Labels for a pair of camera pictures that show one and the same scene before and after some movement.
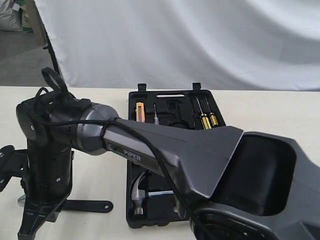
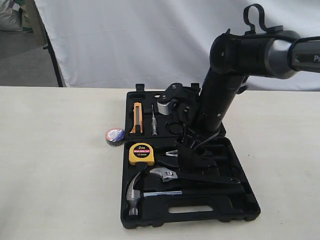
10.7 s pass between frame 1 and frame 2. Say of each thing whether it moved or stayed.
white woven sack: stayed
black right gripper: moved
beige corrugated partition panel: stayed
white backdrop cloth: stayed
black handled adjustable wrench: moved
